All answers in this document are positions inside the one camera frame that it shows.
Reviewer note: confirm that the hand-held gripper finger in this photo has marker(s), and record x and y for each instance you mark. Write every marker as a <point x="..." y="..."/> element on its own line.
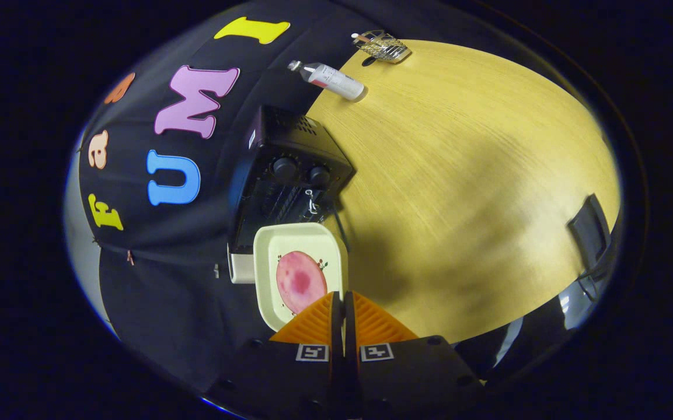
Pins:
<point x="350" y="326"/>
<point x="337" y="326"/>

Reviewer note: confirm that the black toaster oven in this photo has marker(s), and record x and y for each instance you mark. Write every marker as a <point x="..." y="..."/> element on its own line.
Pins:
<point x="289" y="140"/>

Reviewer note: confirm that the pink cloth clip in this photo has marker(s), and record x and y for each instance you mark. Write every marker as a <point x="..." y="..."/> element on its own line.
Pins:
<point x="131" y="257"/>

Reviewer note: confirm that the black backdrop cloth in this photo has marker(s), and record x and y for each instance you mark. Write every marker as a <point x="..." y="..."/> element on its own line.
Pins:
<point x="196" y="303"/>

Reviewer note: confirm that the white bread toaster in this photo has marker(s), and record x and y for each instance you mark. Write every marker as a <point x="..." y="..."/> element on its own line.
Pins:
<point x="241" y="269"/>

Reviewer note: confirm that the black chair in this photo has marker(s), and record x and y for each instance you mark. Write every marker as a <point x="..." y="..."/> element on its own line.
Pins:
<point x="590" y="233"/>

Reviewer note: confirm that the white bottle with red label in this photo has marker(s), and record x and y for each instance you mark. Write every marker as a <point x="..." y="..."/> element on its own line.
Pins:
<point x="336" y="80"/>

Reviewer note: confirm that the pink ham slice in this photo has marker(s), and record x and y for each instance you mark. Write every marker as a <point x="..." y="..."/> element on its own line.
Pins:
<point x="300" y="283"/>

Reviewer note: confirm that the cream square plate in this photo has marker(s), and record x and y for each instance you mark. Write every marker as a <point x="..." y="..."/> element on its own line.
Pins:
<point x="266" y="251"/>

